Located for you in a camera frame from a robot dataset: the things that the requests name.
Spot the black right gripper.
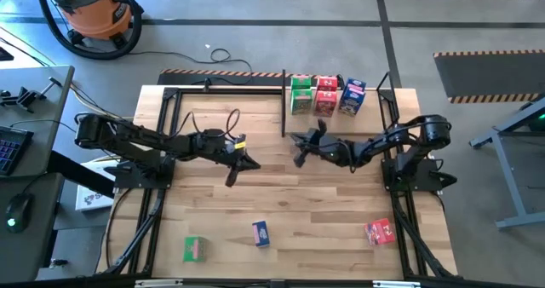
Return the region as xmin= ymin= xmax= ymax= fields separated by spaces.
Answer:
xmin=291 ymin=119 xmax=357 ymax=169

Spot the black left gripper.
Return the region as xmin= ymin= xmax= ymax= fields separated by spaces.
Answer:
xmin=193 ymin=128 xmax=261 ymax=187

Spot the black hazard-striped floor mat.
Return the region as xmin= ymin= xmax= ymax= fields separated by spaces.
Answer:
xmin=156 ymin=68 xmax=344 ymax=87
xmin=433 ymin=49 xmax=545 ymax=105

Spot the white box with black logo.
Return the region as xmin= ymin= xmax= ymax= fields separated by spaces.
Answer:
xmin=74 ymin=158 xmax=121 ymax=213

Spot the black desk leg beam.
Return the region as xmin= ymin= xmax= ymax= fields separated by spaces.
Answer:
xmin=46 ymin=150 xmax=117 ymax=199

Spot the orange shop vacuum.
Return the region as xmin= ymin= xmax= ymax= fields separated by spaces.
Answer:
xmin=42 ymin=0 xmax=134 ymax=49
xmin=34 ymin=0 xmax=145 ymax=61

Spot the grey metal stand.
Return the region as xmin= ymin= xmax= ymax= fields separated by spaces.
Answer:
xmin=469 ymin=95 xmax=545 ymax=231

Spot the dark grey desk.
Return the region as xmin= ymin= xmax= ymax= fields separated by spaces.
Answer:
xmin=0 ymin=171 xmax=66 ymax=284

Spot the black desk clamp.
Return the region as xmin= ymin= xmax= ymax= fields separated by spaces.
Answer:
xmin=0 ymin=76 xmax=64 ymax=114

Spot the black keyboard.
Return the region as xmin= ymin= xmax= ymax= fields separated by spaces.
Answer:
xmin=0 ymin=124 xmax=35 ymax=178

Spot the black computer mouse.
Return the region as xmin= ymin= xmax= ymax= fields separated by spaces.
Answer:
xmin=4 ymin=193 xmax=34 ymax=234

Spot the dark device with green light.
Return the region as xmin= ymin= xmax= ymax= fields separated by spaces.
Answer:
xmin=519 ymin=100 xmax=545 ymax=132

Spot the black shelf end frame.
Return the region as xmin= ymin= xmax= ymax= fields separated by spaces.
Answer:
xmin=376 ymin=71 xmax=402 ymax=125
xmin=281 ymin=68 xmax=287 ymax=138

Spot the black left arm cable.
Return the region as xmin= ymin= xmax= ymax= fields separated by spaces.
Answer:
xmin=176 ymin=107 xmax=242 ymax=141

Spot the black aluminium table frame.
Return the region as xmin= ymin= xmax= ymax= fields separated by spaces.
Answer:
xmin=96 ymin=85 xmax=460 ymax=280

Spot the black floor cable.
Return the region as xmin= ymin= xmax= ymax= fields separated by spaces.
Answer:
xmin=127 ymin=48 xmax=255 ymax=77

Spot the cable bundle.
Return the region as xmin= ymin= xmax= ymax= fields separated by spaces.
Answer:
xmin=67 ymin=81 xmax=129 ymax=123

